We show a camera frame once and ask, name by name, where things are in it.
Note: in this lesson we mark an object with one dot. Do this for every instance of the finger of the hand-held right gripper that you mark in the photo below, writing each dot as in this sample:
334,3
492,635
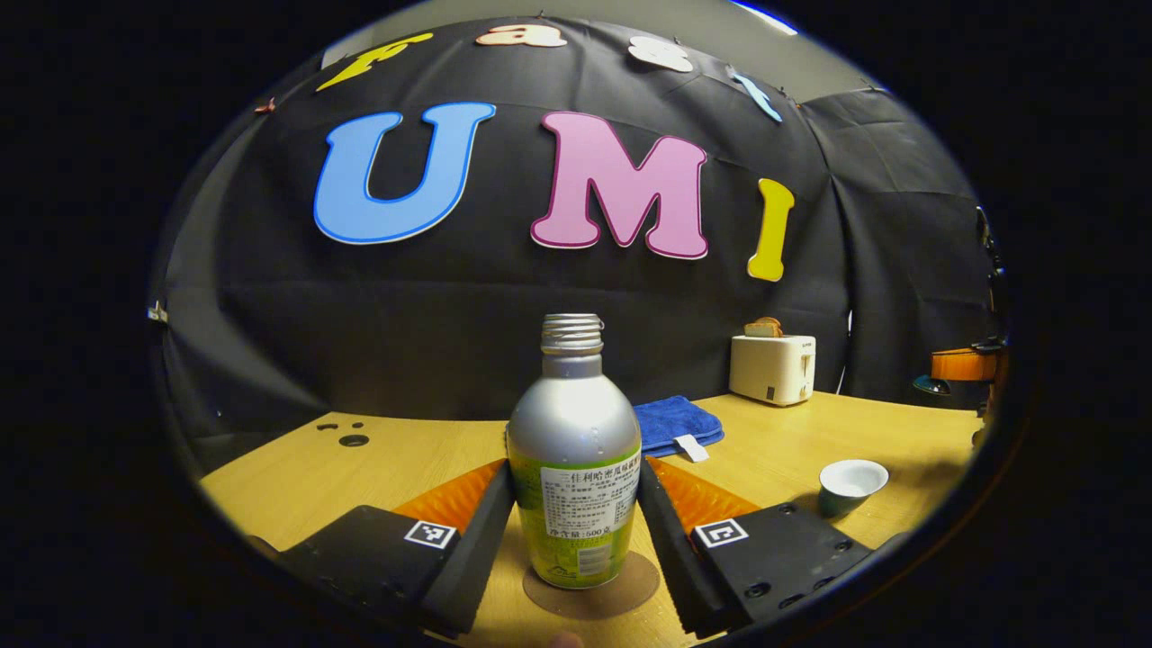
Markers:
965,365

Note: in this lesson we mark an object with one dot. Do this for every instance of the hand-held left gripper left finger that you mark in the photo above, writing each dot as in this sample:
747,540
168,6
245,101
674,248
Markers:
468,558

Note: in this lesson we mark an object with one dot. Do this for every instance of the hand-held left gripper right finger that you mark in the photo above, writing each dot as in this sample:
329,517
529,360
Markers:
670,558

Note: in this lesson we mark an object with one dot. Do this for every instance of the round brown coaster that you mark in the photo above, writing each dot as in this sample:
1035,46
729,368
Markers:
630,589

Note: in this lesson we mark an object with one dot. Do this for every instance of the silver green label water bottle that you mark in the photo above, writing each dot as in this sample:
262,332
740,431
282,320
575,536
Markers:
573,423

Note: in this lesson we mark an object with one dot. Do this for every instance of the teal teacup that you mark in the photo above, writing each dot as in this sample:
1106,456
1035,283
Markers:
846,486

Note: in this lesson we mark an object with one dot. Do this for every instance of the black tripod stand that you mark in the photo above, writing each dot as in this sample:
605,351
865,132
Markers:
990,261

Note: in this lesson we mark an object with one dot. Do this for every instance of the folded blue cloth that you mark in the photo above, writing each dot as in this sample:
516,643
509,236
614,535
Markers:
670,423

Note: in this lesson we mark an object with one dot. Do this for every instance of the black round table grommet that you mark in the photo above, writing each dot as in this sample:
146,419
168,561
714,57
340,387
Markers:
354,440

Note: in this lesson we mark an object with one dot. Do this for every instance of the cream toaster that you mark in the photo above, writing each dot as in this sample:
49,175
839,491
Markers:
772,369

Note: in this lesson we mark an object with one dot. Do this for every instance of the toast slice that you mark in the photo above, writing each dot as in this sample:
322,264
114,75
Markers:
763,328

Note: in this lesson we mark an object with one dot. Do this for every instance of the black backdrop cloth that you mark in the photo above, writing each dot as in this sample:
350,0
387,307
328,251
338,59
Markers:
450,297

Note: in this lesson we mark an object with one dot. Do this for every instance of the silver binder clip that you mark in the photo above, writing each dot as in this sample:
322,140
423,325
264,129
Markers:
157,313

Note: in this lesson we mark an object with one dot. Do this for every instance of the orange clip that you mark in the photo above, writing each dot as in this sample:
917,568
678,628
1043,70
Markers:
264,106

